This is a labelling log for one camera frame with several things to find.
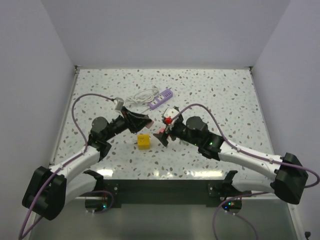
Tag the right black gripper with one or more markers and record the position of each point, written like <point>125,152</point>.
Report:
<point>162,137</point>

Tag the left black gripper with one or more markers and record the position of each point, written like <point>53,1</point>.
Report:
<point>132,119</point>

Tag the yellow cube socket adapter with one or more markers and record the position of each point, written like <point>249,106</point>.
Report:
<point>143,142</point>

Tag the pink plug adapter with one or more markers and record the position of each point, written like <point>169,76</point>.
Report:
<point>161,130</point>

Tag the brown plug adapter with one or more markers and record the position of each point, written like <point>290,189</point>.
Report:
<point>150,124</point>

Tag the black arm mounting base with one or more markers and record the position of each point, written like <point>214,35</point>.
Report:
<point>160,192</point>

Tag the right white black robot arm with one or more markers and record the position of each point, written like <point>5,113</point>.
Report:
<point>286,177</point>

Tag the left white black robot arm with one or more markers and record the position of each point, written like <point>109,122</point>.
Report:
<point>46,193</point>

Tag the purple power strip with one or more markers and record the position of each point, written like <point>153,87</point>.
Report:
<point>160,99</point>

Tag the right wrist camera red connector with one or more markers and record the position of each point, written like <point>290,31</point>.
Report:
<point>169,115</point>

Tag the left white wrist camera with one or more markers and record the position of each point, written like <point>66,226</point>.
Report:
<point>119,103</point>

